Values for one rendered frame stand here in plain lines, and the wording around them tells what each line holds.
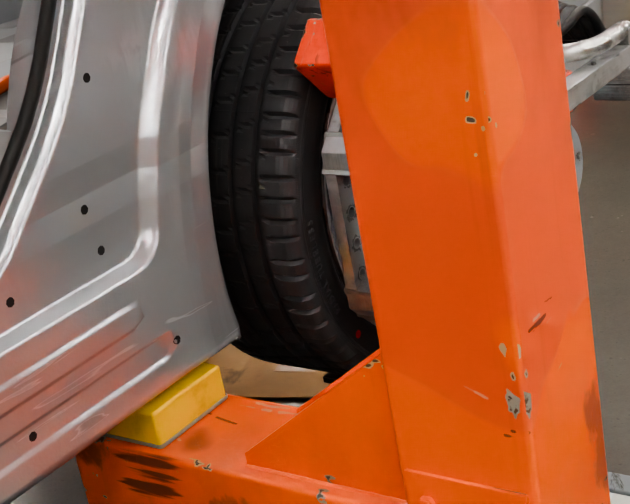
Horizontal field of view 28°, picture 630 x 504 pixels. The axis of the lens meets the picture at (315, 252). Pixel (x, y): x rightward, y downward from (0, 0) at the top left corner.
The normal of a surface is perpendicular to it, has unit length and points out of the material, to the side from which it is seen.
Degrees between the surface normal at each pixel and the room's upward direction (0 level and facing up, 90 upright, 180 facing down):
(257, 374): 2
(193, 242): 90
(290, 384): 1
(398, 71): 90
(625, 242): 0
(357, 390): 90
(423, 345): 90
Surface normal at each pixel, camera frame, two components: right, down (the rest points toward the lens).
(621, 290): -0.18, -0.91
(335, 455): -0.56, 0.40
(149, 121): -0.24, 0.00
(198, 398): 0.81, 0.07
